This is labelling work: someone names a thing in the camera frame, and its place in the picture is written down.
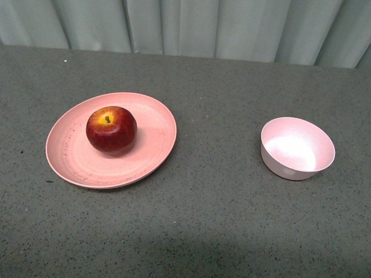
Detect red apple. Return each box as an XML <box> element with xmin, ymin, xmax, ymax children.
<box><xmin>86</xmin><ymin>106</ymin><xmax>137</xmax><ymax>156</ymax></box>

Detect light pink bowl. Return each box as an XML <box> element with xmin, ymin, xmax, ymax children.
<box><xmin>260</xmin><ymin>117</ymin><xmax>336</xmax><ymax>181</ymax></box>

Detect pink round plate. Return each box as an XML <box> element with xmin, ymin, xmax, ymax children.
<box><xmin>45</xmin><ymin>92</ymin><xmax>177</xmax><ymax>189</ymax></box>

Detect white pleated curtain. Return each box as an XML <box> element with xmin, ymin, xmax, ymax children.
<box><xmin>1</xmin><ymin>0</ymin><xmax>370</xmax><ymax>68</ymax></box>

